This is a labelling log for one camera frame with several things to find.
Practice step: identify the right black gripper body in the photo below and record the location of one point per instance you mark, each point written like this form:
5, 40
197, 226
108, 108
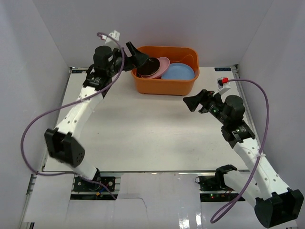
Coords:
212, 104

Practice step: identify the glossy black plate front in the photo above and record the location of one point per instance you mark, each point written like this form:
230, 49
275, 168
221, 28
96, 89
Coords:
150, 67

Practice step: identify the pink plastic plate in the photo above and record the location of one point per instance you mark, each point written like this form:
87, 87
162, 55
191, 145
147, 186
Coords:
164, 65

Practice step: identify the blue plastic plate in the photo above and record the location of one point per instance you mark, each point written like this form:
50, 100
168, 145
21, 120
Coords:
178, 71

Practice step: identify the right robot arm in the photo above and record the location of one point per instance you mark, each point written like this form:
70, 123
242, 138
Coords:
273, 201

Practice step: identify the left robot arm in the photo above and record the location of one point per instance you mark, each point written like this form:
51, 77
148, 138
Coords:
62, 141

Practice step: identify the orange plastic bin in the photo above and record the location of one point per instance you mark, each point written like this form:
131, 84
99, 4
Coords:
183, 55

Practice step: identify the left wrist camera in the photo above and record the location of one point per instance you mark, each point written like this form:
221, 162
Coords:
112, 38

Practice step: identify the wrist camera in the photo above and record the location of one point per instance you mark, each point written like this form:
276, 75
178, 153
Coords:
223, 86
112, 38

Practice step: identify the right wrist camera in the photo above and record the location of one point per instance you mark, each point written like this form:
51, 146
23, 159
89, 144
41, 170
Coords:
223, 86

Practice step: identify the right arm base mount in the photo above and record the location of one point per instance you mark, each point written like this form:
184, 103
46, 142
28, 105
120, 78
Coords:
211, 192

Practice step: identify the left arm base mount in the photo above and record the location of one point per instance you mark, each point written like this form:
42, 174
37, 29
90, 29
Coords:
83, 190

